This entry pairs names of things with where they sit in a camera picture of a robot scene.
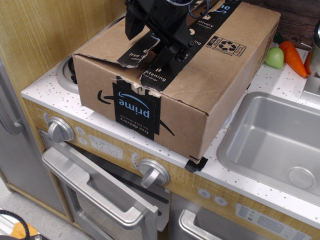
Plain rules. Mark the silver dishwasher door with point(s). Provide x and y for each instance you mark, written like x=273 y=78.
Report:
x=190 y=221

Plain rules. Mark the black tape patch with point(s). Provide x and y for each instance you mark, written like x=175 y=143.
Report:
x=194 y=166

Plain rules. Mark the silver toy oven door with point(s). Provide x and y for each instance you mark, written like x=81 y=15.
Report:
x=100 y=204

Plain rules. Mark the silver toy fridge door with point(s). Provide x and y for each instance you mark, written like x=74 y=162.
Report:
x=21 y=166

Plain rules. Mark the orange cloth piece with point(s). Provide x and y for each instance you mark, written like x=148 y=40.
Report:
x=19 y=232

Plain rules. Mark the cardboard Amazon Prime box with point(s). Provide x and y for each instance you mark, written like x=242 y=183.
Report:
x=184 y=104

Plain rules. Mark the silver toy faucet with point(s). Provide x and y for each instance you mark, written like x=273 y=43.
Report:
x=311 y=91

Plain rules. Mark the silver stove knob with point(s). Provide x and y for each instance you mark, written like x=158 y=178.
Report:
x=153 y=173
x=59 y=130

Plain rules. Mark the green toy vegetable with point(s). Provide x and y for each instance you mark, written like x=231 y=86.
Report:
x=275 y=58

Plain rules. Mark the orange toy carrot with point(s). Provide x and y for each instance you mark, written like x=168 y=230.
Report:
x=292 y=58

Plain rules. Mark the left silver stove knob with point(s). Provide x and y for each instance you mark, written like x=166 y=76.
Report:
x=59 y=130

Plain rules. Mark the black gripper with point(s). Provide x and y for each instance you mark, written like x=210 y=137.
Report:
x=167 y=19

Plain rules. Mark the silver toy sink basin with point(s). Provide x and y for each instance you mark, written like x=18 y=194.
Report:
x=277 y=142

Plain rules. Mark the right silver stove knob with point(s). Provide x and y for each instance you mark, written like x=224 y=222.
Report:
x=153 y=173

